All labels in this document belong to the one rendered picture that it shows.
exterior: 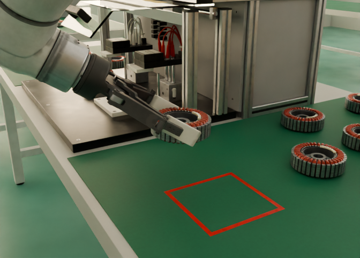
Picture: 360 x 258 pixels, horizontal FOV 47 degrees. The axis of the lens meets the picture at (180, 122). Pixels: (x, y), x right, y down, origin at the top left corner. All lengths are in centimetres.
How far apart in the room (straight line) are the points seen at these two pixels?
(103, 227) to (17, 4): 37
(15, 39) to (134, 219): 34
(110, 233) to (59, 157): 32
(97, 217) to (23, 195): 166
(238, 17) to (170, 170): 47
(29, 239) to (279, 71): 135
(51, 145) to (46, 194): 133
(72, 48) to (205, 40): 65
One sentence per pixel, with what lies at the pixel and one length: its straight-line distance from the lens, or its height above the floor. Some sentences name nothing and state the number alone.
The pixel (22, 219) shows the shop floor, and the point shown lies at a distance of 219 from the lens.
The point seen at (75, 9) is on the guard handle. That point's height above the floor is 106.
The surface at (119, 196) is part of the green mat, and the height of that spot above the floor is 75.
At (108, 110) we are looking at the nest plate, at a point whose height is 78.
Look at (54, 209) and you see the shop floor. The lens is 222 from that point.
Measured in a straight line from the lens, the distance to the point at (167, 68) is 127.
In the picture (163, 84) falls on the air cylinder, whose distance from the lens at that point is 125.
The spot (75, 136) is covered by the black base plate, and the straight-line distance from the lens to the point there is 102.
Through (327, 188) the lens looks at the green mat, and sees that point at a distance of 86.
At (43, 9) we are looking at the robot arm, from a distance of 61.
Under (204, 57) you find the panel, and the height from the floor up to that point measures 89.
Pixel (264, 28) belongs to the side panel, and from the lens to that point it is 116.
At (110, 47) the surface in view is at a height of 90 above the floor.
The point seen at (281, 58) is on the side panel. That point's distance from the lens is 122.
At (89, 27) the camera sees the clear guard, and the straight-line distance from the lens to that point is 98.
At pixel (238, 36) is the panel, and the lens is 113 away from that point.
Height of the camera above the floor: 116
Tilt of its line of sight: 21 degrees down
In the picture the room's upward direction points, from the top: straight up
